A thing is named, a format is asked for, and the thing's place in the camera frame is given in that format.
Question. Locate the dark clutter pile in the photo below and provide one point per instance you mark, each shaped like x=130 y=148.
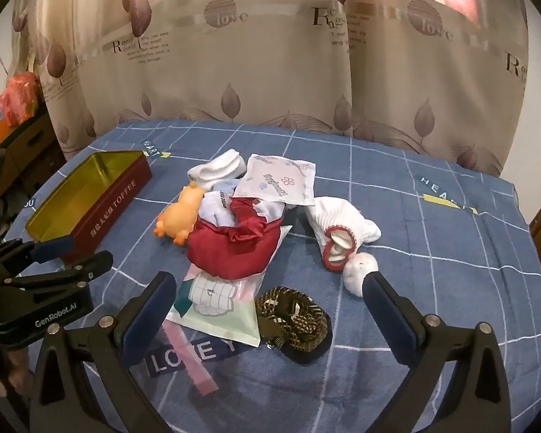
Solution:
x=16 y=212

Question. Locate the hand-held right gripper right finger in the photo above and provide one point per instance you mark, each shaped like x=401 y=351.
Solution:
x=387 y=311

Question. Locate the person's left hand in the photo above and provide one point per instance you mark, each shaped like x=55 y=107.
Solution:
x=2 y=372

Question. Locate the white sock with red trim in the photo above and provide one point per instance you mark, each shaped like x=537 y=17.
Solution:
x=333 y=216

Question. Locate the floral printed white packet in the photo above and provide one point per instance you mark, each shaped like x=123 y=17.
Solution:
x=275 y=180

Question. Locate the orange red package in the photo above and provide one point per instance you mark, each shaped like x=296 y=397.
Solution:
x=20 y=97

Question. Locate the white printed cloth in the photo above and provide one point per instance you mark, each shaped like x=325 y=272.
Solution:
x=216 y=212

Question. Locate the beige leaf print curtain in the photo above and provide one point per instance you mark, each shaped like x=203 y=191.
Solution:
x=275 y=76

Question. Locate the blue plaid bed sheet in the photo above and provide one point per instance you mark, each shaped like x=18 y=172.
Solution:
x=433 y=279

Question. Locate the plain white sock pair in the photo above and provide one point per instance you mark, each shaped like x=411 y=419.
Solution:
x=216 y=167

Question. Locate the red satin cloth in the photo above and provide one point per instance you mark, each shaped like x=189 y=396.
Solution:
x=225 y=252

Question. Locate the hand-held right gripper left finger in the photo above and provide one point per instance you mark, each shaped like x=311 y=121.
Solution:
x=148 y=311

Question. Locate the red tin box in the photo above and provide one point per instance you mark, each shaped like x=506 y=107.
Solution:
x=112 y=207

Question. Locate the wooden cabinet with drawers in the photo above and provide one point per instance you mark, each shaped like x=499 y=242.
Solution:
x=31 y=149

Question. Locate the gold black woven belt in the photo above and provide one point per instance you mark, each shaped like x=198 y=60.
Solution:
x=297 y=324

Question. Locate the pastel green pink packet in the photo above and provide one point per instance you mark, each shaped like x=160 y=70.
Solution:
x=225 y=320

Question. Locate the orange rubber toy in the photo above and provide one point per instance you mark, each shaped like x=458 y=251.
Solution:
x=180 y=216

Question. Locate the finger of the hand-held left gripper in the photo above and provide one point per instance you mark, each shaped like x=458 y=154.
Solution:
x=90 y=266
x=54 y=246

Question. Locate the white fluffy ball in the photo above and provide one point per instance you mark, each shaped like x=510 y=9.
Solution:
x=358 y=273

